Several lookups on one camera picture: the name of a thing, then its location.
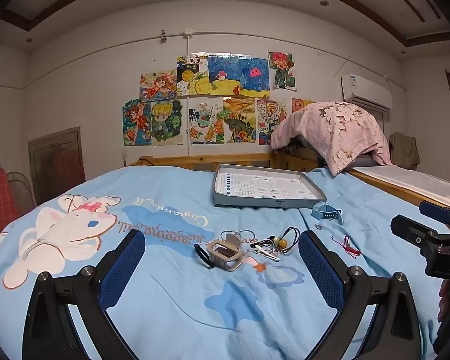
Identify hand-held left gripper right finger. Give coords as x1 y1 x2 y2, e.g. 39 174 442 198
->
298 230 424 360

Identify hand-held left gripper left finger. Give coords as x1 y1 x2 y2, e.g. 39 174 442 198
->
20 229 147 360

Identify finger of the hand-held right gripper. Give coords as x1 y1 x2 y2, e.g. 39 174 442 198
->
419 200 450 231
390 214 442 251

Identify red string bracelet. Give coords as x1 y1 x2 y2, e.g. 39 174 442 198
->
331 235 361 260

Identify black strap keychain with rings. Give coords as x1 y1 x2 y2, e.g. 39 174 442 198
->
194 244 215 269

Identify beige watch case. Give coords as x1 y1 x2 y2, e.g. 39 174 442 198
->
206 234 245 273

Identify grey shallow tray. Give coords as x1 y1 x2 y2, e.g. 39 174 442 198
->
212 164 328 209

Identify silver hair clip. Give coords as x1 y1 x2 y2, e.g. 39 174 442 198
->
253 245 282 263

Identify light blue printed bedsheet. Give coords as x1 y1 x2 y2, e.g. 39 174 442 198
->
0 165 450 360

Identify blue wrist watch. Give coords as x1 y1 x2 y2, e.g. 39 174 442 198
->
310 202 344 226

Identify olive green jacket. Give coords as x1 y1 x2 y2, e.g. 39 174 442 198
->
389 131 421 170

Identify brown wooden door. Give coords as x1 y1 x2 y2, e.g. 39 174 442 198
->
27 126 86 206

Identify pink floral blanket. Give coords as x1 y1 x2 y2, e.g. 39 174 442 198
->
270 100 393 177

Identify white air conditioner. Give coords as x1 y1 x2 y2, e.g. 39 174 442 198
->
340 74 394 112

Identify black hair ties with beads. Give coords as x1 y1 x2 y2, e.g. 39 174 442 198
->
250 226 301 259

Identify wooden bed frame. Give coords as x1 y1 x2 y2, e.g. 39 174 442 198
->
127 145 450 233

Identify round wire fan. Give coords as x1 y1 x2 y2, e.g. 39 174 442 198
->
5 172 37 211

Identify group of colourful wall drawings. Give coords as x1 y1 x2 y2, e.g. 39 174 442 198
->
122 49 318 147

